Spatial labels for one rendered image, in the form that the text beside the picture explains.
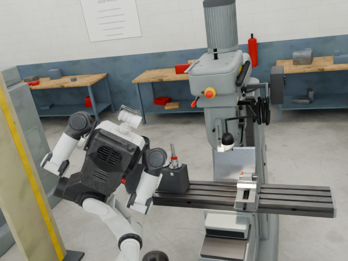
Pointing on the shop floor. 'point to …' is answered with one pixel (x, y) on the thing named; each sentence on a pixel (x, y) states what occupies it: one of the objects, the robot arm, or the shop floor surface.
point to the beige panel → (26, 193)
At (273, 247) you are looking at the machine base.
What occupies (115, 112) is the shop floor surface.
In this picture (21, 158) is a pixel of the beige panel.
